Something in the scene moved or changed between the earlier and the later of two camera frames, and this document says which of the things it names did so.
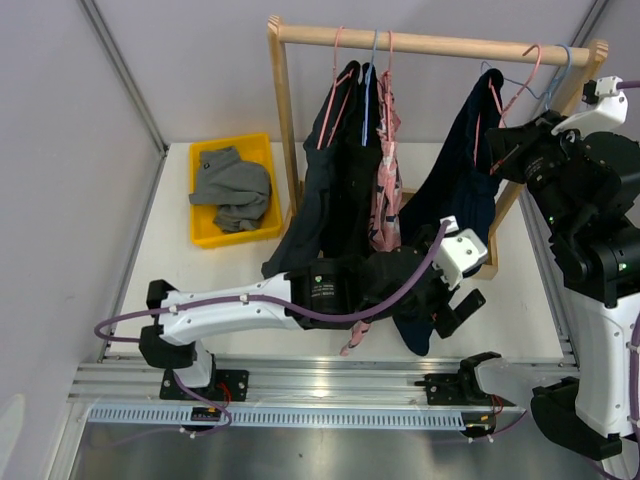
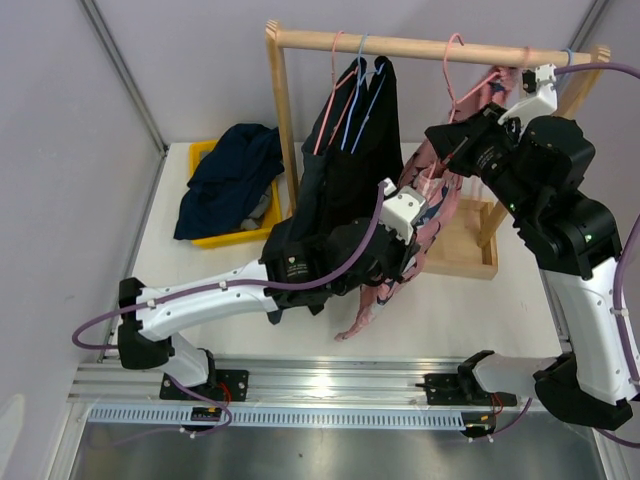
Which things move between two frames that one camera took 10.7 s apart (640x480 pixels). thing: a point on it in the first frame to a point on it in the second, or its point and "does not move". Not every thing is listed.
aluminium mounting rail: (290, 381) does not move
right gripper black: (510, 146) to (457, 142)
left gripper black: (448, 318) to (403, 254)
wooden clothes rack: (281, 36) does not move
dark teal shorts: (329, 135) does not move
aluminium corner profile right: (588, 24) does not move
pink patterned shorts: (386, 211) to (431, 180)
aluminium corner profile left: (105, 34) does not move
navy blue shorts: (459, 181) to (232, 178)
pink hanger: (388, 88) to (455, 101)
